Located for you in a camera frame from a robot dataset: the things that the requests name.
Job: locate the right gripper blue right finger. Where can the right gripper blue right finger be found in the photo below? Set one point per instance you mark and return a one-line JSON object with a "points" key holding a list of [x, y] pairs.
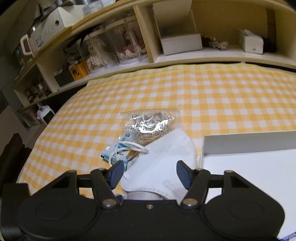
{"points": [[184, 173]]}

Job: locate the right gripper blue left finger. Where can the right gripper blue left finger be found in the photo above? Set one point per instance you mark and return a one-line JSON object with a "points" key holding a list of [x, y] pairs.
{"points": [[115, 174]]}

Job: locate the blue white wet wipe packet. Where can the blue white wet wipe packet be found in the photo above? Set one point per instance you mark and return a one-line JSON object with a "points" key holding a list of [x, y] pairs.
{"points": [[124, 149]]}

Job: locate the white face mask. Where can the white face mask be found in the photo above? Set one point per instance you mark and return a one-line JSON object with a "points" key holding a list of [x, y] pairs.
{"points": [[156, 171]]}

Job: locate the grey toilet sheet packet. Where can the grey toilet sheet packet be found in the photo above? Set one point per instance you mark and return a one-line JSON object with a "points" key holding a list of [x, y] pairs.
{"points": [[139, 195]]}

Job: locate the clear bag of rubber bands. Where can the clear bag of rubber bands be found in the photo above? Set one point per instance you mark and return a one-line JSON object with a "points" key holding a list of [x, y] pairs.
{"points": [[148, 125]]}

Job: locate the blue white tissue pack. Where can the blue white tissue pack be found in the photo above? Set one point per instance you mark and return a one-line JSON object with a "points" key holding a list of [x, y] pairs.
{"points": [[290, 237]]}

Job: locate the yellow checkered bed sheet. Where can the yellow checkered bed sheet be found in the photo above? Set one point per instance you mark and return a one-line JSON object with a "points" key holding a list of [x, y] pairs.
{"points": [[212, 99]]}

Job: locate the white shallow cardboard box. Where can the white shallow cardboard box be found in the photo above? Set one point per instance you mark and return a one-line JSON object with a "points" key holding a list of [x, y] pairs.
{"points": [[267, 160]]}

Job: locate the white space heater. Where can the white space heater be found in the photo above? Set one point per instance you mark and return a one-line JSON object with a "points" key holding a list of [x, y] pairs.
{"points": [[45, 114]]}

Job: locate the yellow black small box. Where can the yellow black small box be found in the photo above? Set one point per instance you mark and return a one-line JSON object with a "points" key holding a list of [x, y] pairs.
{"points": [[79, 71]]}

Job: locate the doll in red dress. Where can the doll in red dress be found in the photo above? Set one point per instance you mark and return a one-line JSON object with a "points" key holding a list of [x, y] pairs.
{"points": [[130, 47]]}

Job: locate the doll in white dress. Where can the doll in white dress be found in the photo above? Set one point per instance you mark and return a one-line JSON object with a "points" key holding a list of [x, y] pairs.
{"points": [[100, 55]]}

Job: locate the dried flower bundle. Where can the dried flower bundle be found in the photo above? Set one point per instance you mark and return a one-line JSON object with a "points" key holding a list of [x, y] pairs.
{"points": [[219, 45]]}

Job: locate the wooden headboard shelf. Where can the wooden headboard shelf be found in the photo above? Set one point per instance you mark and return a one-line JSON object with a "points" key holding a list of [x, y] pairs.
{"points": [[47, 73]]}

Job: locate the white tissue box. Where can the white tissue box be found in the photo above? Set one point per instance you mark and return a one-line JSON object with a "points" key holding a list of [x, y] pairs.
{"points": [[250, 42]]}

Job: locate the open white cardboard box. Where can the open white cardboard box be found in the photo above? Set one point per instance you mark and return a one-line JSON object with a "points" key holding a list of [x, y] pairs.
{"points": [[176, 26]]}

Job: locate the white file box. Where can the white file box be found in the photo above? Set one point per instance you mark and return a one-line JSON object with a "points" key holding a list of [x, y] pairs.
{"points": [[57, 21]]}

